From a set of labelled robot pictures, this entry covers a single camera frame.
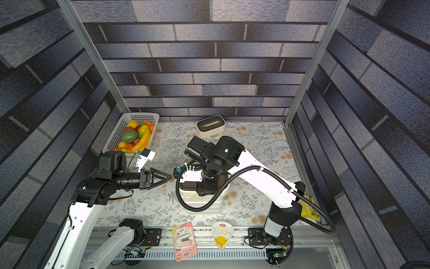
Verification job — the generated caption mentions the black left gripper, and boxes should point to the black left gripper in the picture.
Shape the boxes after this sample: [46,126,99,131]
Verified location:
[115,169,172,191]

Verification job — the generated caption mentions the brown lid rounded tissue box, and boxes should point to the brown lid rounded tissue box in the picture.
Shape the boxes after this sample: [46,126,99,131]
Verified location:
[180,174,230,202]

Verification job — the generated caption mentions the dark brown lid tissue box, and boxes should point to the dark brown lid tissue box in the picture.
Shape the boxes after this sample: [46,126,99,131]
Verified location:
[197,115,226,138]

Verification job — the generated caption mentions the wooden lid tissue box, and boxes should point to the wooden lid tissue box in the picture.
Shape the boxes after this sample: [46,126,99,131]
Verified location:
[179,196,226,205]

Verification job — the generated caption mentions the grey lid tissue box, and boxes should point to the grey lid tissue box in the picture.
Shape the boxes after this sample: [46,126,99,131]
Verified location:
[206,204,224,212]
[201,208,222,215]
[209,200,223,208]

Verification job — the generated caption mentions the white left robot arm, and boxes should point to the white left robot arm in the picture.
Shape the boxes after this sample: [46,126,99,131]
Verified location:
[45,149,171,269]

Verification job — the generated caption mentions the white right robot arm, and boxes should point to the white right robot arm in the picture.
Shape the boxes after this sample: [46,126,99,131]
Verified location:
[173,136,335,241]

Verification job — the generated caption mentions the yellow toy banana bunch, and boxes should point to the yellow toy banana bunch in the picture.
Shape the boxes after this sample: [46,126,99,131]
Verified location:
[120,128,152,153]

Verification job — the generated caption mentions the green toy mango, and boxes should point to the green toy mango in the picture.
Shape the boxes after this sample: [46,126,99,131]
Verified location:
[120,129,139,144]

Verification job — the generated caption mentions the orange toy fruit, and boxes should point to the orange toy fruit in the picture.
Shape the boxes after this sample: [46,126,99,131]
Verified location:
[142,121,154,132]

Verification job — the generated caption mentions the yellow-green toy pear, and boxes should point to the yellow-green toy pear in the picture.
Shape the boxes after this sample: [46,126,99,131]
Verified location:
[138,124,150,139]

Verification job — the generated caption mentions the white plastic fruit basket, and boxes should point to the white plastic fruit basket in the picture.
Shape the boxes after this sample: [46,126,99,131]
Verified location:
[102,112,160,153]

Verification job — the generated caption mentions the yellow toy lemon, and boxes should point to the yellow toy lemon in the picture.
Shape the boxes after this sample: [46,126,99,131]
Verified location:
[127,121,139,129]

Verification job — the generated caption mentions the pink blister pack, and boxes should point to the pink blister pack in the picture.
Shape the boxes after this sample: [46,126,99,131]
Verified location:
[172,222,198,262]

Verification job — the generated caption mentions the yellow smiley snack cup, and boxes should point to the yellow smiley snack cup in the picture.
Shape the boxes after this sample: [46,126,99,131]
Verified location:
[211,221,234,249]

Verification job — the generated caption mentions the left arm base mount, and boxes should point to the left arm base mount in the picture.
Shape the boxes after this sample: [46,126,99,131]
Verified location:
[135,227,162,248]

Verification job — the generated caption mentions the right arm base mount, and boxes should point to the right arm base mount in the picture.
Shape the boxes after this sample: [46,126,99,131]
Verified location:
[247,228,293,247]

